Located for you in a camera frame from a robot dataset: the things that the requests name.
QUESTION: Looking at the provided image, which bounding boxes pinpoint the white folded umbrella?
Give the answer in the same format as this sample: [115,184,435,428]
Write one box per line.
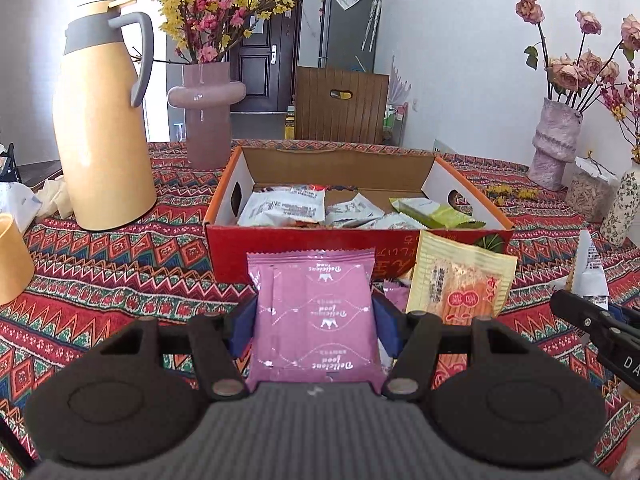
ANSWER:
[362,0,383,52]

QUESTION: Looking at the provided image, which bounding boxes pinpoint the yellow thermos jug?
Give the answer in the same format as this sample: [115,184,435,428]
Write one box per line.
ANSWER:
[52,0,158,232]

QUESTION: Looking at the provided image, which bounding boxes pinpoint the grey refrigerator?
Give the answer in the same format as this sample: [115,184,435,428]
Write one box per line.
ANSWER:
[318,0,383,73]

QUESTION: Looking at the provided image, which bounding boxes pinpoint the fallen yellow blossoms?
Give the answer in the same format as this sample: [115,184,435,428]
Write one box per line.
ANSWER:
[485,184,541,206]

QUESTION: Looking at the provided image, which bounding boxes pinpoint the rolling cart with bottles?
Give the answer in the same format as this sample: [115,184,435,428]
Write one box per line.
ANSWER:
[384,102,408,143]

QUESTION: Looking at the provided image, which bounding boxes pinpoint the white feather decoration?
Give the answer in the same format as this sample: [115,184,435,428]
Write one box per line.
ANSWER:
[387,57,411,106]

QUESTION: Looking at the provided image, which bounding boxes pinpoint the pink and yellow flower branches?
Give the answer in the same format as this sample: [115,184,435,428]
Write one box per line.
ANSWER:
[131,0,378,65]

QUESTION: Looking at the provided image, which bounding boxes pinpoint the yellow dried fish snack packet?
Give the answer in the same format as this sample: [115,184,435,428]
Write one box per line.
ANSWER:
[405,230,518,326]

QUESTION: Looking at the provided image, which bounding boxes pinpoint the dark front door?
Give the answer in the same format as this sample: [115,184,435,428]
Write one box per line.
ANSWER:
[227,0,303,113]

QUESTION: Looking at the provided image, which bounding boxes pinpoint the dried pink roses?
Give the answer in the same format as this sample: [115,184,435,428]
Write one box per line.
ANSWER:
[515,0,640,116]

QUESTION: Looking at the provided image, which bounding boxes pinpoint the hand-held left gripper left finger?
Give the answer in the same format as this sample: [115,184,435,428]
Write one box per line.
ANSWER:
[102,296,261,402]

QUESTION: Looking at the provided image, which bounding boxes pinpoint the white plastic bag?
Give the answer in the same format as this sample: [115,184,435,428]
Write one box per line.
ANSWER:
[0,180,43,233]

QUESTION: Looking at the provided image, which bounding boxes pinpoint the floral patterned vase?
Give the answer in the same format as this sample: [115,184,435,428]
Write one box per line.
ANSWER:
[599,170,640,247]

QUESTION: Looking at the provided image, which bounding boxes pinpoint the red cardboard box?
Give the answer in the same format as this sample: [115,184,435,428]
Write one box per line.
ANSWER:
[202,145,516,286]

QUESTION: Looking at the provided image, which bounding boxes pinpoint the yellow mug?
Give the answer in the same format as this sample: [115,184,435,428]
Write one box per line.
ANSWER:
[0,212,36,306]

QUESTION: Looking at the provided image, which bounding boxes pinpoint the clear storage jar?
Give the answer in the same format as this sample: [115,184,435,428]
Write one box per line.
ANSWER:
[565,157,621,223]

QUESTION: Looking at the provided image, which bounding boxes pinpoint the pink glass vase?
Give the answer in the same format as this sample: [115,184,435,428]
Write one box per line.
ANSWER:
[167,61,247,170]

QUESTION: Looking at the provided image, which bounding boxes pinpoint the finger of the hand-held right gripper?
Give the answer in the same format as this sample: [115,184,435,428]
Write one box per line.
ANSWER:
[607,304,640,325]
[550,290,618,333]

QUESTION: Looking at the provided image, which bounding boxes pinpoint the black metal stand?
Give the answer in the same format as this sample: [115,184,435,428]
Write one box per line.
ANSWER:
[0,142,21,183]

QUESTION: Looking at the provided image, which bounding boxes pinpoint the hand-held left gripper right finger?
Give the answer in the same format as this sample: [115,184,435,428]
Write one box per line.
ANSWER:
[372,292,533,403]

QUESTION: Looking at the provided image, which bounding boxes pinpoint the small pink snack packet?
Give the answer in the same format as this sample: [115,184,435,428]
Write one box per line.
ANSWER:
[382,280,413,311]

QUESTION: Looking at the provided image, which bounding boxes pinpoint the textured pink vase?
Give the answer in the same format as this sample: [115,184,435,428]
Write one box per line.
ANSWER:
[527,97,583,192]

